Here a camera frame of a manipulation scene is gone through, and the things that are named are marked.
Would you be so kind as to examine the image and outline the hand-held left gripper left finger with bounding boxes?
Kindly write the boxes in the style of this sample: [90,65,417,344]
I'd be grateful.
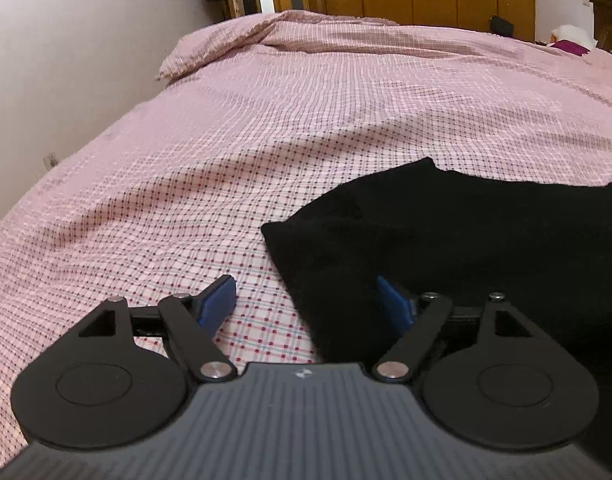
[78,275,238,384]

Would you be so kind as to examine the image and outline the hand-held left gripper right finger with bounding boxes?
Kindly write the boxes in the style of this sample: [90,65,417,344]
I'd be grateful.
[372,275,537,384]

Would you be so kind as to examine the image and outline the black buttoned cardigan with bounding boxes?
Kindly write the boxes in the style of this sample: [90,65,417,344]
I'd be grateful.
[261,156,612,368]

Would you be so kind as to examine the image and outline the pink checked bed blanket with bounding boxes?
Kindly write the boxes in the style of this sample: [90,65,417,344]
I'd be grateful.
[0,9,612,461]

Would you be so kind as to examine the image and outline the black rolled object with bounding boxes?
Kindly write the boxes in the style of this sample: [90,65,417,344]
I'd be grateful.
[488,15,515,38]

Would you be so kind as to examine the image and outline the purple cloth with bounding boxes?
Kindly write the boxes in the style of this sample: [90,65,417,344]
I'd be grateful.
[548,40,590,59]

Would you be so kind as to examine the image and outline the white pillow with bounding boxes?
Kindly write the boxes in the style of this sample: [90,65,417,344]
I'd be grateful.
[551,24,598,47]

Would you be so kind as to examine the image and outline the dark wooden headboard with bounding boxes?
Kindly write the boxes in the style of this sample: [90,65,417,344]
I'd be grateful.
[588,0,612,64]

